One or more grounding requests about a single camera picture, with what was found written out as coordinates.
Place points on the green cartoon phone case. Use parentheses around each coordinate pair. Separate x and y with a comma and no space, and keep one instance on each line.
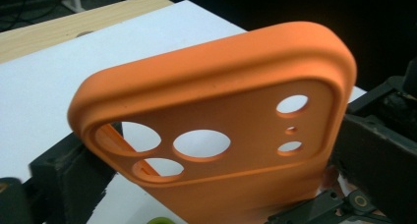
(160,221)

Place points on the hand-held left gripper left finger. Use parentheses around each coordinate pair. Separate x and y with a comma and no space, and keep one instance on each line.
(65,184)

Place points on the orange phone case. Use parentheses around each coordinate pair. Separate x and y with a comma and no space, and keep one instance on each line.
(213,80)

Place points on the light wooden table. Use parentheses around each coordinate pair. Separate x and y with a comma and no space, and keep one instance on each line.
(49,34)

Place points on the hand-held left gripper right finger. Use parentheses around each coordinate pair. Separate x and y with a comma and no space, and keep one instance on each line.
(377,158)

